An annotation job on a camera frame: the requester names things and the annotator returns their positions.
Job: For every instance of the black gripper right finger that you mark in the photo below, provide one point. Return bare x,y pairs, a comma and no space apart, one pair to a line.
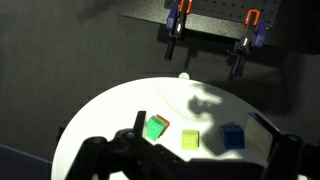
283,156

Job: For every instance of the blue partition frame strip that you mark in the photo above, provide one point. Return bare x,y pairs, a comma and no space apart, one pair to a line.
23,153

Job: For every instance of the blue block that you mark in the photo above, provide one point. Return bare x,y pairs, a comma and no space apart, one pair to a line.
233,137

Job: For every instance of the purple black clamp orange tip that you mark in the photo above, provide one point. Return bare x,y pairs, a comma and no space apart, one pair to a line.
176,23
245,43

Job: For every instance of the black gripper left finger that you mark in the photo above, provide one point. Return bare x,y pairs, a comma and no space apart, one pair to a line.
133,156

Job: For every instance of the lime green block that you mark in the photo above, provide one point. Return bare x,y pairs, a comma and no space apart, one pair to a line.
190,140

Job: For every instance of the orange red block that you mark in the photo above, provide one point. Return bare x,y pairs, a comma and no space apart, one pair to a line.
165,125

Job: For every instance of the black pegboard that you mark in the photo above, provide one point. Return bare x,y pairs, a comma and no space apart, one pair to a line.
216,10

